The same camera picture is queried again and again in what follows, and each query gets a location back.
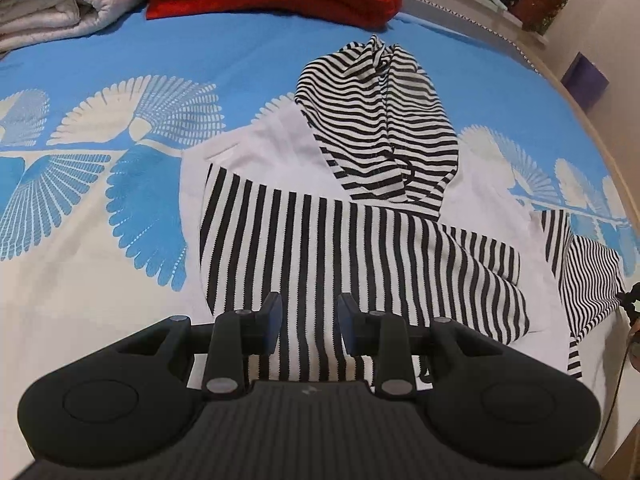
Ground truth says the purple box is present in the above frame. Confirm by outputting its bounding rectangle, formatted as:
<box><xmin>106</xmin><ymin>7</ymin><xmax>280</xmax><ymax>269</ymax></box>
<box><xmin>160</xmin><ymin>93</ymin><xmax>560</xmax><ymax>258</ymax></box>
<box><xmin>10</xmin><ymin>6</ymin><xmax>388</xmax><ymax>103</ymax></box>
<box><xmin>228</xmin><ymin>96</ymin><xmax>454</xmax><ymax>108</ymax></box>
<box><xmin>561</xmin><ymin>52</ymin><xmax>608</xmax><ymax>113</ymax></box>

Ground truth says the person right hand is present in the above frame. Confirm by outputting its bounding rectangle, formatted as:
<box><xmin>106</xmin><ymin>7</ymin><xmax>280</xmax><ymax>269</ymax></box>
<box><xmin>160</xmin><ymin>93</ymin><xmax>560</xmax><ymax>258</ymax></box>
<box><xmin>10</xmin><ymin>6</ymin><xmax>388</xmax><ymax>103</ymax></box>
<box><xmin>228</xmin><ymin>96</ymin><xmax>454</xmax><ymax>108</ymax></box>
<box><xmin>627</xmin><ymin>318</ymin><xmax>640</xmax><ymax>344</ymax></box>

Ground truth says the wooden bed frame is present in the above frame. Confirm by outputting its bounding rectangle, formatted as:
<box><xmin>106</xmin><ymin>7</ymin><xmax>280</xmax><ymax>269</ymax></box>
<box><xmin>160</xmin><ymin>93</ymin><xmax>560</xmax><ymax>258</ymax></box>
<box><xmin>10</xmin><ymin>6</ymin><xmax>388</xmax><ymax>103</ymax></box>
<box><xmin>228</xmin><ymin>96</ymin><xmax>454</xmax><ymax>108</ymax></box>
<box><xmin>514</xmin><ymin>34</ymin><xmax>640</xmax><ymax>241</ymax></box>

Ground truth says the striped white hooded top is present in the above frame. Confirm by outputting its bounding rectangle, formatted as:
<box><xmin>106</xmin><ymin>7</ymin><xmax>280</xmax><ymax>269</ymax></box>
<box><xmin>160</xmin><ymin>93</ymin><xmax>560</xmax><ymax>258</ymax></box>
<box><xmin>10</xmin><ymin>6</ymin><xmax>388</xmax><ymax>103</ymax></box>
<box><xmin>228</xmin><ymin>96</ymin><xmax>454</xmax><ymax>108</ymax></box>
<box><xmin>180</xmin><ymin>38</ymin><xmax>622</xmax><ymax>382</ymax></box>

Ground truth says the blue white patterned bedsheet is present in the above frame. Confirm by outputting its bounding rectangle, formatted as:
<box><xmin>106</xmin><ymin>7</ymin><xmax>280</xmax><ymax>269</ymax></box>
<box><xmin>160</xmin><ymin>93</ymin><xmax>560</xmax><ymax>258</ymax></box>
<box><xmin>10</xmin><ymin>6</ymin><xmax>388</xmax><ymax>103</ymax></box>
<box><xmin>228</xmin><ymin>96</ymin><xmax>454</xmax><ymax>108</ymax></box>
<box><xmin>0</xmin><ymin>8</ymin><xmax>640</xmax><ymax>361</ymax></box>

